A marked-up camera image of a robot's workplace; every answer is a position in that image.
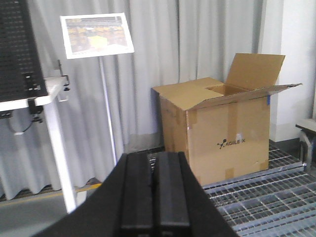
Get white standing desk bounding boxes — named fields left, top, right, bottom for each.
left=0, top=59, right=78, bottom=214

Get brown cardboard box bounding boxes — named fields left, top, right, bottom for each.
left=154, top=53, right=292, bottom=185

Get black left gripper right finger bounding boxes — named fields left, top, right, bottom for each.
left=153, top=152, right=237, bottom=237

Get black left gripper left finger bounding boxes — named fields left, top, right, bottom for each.
left=36, top=153, right=154, bottom=237

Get black pegboard panel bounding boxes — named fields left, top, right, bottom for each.
left=0, top=0, right=48, bottom=102

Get picture sign on stand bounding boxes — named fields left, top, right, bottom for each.
left=60, top=12, right=134, bottom=165

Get metal floor grate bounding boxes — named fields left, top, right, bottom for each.
left=203, top=145, right=316, bottom=237

